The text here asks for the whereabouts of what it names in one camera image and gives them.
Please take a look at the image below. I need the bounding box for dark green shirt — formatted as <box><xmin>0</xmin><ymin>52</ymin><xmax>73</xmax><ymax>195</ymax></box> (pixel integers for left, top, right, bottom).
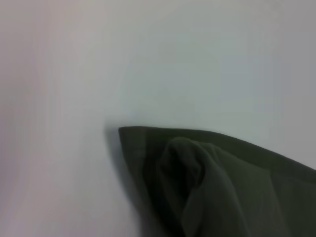
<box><xmin>118</xmin><ymin>125</ymin><xmax>316</xmax><ymax>237</ymax></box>

